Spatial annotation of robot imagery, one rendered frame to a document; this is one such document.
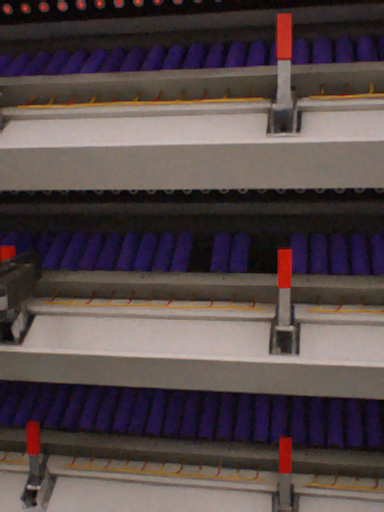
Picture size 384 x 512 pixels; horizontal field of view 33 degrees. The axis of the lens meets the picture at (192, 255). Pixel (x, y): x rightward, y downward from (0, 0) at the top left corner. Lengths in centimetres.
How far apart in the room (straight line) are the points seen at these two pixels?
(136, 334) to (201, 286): 8
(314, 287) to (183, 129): 20
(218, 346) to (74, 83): 28
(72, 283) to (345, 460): 34
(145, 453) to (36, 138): 36
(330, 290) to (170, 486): 28
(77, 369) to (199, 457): 18
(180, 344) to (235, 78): 25
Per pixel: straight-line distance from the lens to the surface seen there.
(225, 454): 73
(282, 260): 58
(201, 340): 61
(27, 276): 57
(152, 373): 63
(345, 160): 54
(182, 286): 64
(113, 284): 66
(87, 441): 76
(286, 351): 60
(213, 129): 56
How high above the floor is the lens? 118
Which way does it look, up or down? 18 degrees down
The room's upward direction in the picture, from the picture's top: 3 degrees counter-clockwise
